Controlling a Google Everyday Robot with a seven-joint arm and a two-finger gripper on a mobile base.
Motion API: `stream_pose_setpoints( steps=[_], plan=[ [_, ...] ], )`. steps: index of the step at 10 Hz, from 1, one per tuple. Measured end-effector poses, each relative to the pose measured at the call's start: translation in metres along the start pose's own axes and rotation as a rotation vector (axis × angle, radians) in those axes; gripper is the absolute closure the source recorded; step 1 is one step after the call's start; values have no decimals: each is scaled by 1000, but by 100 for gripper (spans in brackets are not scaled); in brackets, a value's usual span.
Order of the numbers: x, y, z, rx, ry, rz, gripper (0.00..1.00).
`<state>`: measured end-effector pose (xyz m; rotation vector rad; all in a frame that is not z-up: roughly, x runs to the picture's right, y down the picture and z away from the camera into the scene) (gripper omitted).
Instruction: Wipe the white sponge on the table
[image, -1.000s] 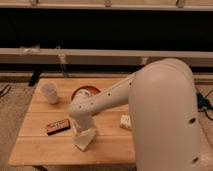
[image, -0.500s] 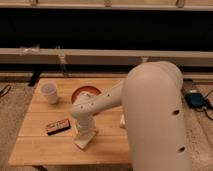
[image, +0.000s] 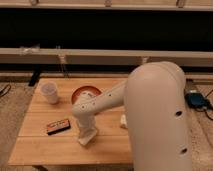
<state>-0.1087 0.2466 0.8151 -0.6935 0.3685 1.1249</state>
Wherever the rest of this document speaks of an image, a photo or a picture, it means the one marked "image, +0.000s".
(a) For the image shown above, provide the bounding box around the white rectangular sponge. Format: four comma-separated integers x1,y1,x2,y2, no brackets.
78,130,98,146

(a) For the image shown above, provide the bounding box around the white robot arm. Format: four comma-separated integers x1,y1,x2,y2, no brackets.
72,62,192,171

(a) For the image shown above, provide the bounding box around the black and red box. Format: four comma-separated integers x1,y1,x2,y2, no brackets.
47,119,71,135

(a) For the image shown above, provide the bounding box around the black cable on floor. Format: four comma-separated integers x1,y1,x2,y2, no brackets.
0,83,12,98

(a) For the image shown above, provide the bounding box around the blue device on floor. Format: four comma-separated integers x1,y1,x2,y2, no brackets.
185,92,211,109

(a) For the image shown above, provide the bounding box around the orange bowl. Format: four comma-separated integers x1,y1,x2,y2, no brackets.
71,86,101,103

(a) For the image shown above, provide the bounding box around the wooden table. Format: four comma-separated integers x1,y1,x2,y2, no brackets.
9,78,132,165

